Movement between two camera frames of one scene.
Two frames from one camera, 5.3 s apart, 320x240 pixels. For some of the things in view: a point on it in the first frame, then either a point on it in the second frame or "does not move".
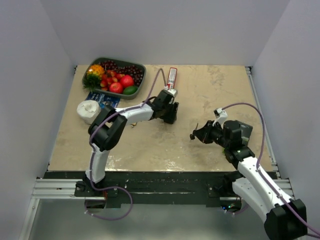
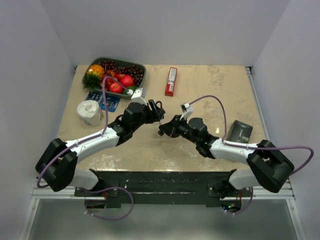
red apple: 126,81 does not move
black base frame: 203,188 does not move
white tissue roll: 88,110 does not move
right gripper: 203,134 -> 171,128
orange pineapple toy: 93,79 does not move
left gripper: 172,116 -> 153,114
